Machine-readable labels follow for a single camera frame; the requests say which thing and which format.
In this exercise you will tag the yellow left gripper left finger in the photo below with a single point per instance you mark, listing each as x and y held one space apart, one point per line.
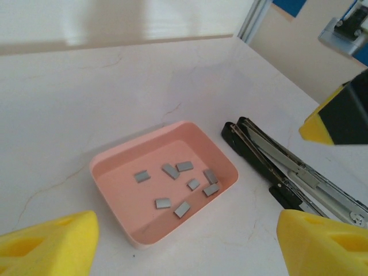
43 253

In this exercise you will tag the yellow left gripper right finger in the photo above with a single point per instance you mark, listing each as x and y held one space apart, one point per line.
316 250

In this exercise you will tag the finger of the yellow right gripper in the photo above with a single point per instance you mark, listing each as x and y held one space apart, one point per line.
345 120

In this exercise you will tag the silver metal stapler magazine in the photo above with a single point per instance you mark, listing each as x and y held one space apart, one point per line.
307 175

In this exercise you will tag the pink plastic tray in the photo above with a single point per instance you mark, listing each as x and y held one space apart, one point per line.
120 178

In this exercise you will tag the grey staple strip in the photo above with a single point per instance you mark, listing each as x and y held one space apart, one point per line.
210 176
211 190
182 209
170 170
141 176
193 184
162 203
184 166

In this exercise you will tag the grey metal bracket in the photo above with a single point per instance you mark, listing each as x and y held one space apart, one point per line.
336 40

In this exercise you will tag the aluminium frame post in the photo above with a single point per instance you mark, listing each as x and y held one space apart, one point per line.
253 20

